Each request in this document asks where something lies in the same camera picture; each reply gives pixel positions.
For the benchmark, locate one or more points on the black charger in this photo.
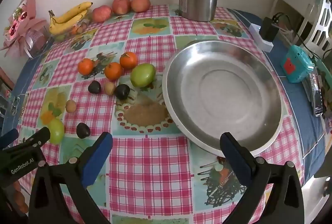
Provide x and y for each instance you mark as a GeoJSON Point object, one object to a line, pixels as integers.
{"type": "Point", "coordinates": [268, 29]}

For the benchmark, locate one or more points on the large green mango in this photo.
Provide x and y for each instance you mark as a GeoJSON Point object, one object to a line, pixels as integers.
{"type": "Point", "coordinates": [142, 75]}

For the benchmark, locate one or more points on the clear plastic container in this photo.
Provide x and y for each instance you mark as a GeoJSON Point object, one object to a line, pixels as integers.
{"type": "Point", "coordinates": [77, 30]}

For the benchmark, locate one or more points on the small green mango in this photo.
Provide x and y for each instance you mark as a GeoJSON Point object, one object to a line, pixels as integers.
{"type": "Point", "coordinates": [55, 131]}

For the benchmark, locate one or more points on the orange tangerine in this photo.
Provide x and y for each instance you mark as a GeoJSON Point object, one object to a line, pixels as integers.
{"type": "Point", "coordinates": [85, 66]}
{"type": "Point", "coordinates": [113, 71]}
{"type": "Point", "coordinates": [128, 60]}

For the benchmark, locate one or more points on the pink flower bouquet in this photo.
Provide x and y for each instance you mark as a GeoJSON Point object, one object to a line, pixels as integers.
{"type": "Point", "coordinates": [23, 24]}

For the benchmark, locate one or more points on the small brown kiwi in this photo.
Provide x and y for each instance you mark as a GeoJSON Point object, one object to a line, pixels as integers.
{"type": "Point", "coordinates": [70, 106]}
{"type": "Point", "coordinates": [109, 88]}

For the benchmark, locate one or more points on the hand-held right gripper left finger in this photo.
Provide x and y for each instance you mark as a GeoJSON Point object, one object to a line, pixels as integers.
{"type": "Point", "coordinates": [99, 156]}

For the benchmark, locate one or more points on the person's left hand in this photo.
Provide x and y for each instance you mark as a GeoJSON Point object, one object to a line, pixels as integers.
{"type": "Point", "coordinates": [20, 198]}

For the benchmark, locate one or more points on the red apple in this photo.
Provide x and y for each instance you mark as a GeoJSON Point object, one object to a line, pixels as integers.
{"type": "Point", "coordinates": [102, 13]}
{"type": "Point", "coordinates": [140, 3]}
{"type": "Point", "coordinates": [121, 5]}

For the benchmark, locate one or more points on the white slatted chair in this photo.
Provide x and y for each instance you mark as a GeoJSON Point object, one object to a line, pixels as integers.
{"type": "Point", "coordinates": [321, 21]}

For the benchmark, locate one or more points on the dark purple plum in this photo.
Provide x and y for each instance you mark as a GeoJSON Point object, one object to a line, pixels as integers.
{"type": "Point", "coordinates": [94, 86]}

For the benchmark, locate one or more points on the large stainless steel plate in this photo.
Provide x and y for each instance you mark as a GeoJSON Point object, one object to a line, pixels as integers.
{"type": "Point", "coordinates": [223, 94]}

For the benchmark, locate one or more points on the white power strip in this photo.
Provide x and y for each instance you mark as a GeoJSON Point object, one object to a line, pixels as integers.
{"type": "Point", "coordinates": [254, 30]}

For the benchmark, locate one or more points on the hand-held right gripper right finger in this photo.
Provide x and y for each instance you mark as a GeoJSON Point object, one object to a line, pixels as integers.
{"type": "Point", "coordinates": [234, 159]}

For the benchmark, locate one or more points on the pink checked tablecloth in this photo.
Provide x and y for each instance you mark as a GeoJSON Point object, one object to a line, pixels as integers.
{"type": "Point", "coordinates": [147, 161]}

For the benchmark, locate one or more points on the yellow banana bunch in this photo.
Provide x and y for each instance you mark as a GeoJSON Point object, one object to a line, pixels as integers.
{"type": "Point", "coordinates": [70, 15]}

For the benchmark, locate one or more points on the blue under cloth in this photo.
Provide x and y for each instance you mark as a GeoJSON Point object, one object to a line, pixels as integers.
{"type": "Point", "coordinates": [295, 99]}

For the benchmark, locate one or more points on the teal box with red patch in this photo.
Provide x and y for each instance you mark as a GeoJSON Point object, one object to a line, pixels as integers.
{"type": "Point", "coordinates": [298, 68]}

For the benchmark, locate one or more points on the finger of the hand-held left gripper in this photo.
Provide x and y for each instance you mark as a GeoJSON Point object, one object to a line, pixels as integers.
{"type": "Point", "coordinates": [9, 138]}
{"type": "Point", "coordinates": [36, 139]}

